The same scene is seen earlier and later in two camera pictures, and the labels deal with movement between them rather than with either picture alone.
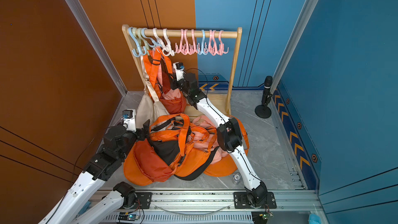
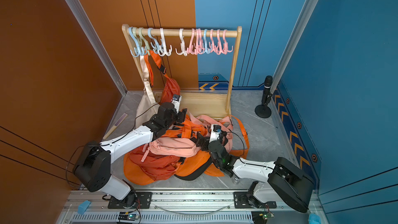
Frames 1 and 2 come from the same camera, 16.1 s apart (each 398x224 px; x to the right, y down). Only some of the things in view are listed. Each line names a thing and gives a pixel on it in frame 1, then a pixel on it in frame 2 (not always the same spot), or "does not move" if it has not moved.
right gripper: (175, 82) → (201, 139)
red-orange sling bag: (151, 164) → (185, 129)
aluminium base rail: (276, 206) does not move
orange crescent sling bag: (226, 165) does not move
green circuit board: (127, 215) does not move
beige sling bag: (149, 107) does not move
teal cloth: (314, 219) does not move
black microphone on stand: (264, 111) does not move
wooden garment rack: (223, 99) does not move
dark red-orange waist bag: (159, 67) → (156, 166)
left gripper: (146, 129) → (181, 115)
